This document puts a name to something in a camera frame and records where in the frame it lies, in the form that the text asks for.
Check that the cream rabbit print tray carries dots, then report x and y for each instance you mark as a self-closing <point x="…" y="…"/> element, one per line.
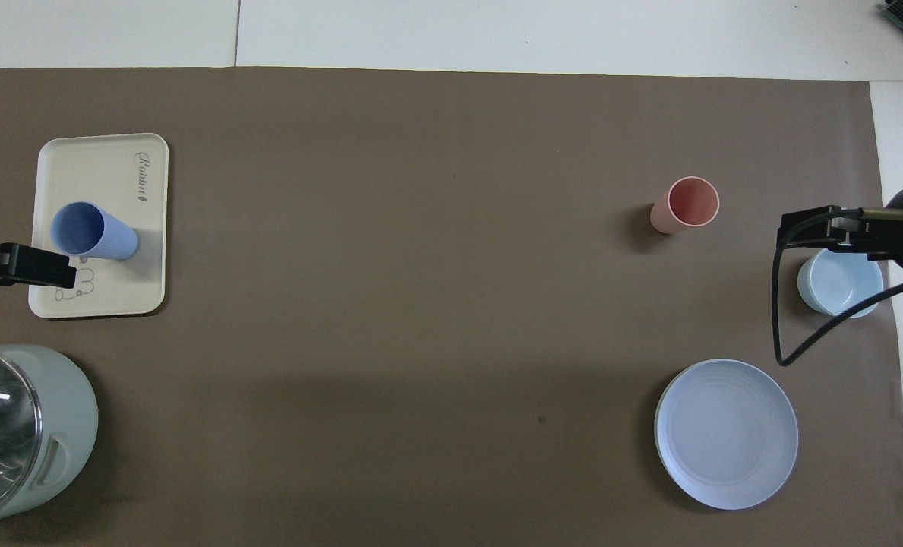
<point x="102" y="167"/>

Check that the brown paper table mat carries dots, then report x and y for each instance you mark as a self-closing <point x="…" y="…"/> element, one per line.
<point x="421" y="304"/>

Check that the pale blue round plate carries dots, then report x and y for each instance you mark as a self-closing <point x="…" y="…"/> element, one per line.
<point x="726" y="433"/>

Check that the blue ribbed plastic cup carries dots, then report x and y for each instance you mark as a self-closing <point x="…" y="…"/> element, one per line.
<point x="90" y="229"/>

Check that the mint green electric pot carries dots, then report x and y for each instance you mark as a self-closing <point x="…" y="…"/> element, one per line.
<point x="67" y="418"/>

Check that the pink plastic cup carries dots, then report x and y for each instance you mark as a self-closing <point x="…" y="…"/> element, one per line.
<point x="690" y="201"/>

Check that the light blue small bowl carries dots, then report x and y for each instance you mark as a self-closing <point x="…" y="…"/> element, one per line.
<point x="846" y="285"/>

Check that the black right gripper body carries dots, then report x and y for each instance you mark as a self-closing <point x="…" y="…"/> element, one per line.
<point x="865" y="234"/>

